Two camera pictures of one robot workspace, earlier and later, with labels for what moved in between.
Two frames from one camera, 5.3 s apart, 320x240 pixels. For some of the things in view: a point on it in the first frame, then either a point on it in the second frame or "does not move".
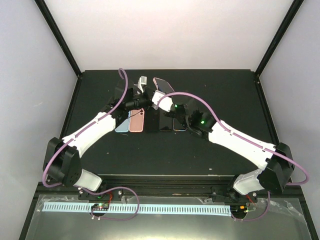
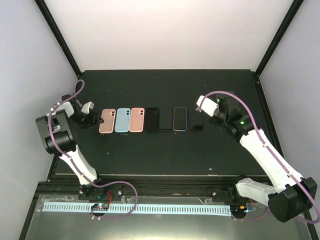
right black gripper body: (179, 115) -> (220, 120)
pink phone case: (136, 120) does not move
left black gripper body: (146, 102) -> (87, 121)
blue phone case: (124, 127) does not move
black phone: (152, 120) does not move
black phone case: (165, 123) does not move
